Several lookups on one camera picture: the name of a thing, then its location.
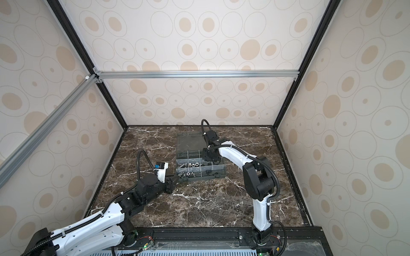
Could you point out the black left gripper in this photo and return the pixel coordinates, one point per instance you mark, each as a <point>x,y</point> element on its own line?
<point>170,184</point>

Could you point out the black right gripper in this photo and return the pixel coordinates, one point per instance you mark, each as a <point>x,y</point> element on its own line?
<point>208,153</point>

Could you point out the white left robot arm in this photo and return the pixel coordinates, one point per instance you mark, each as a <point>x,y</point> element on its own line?
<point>106,228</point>

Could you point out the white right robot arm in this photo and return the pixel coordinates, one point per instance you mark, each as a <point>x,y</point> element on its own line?
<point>261,183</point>

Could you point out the clear grey compartment organizer box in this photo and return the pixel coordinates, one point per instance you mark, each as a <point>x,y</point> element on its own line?
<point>189,159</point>

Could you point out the horizontal aluminium frame bar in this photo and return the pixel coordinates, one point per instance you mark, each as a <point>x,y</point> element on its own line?
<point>204,74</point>

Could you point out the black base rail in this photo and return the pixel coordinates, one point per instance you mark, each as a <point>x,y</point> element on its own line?
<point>294,241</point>

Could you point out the diagonal aluminium frame bar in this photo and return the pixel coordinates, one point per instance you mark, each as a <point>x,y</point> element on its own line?
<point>17,158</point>

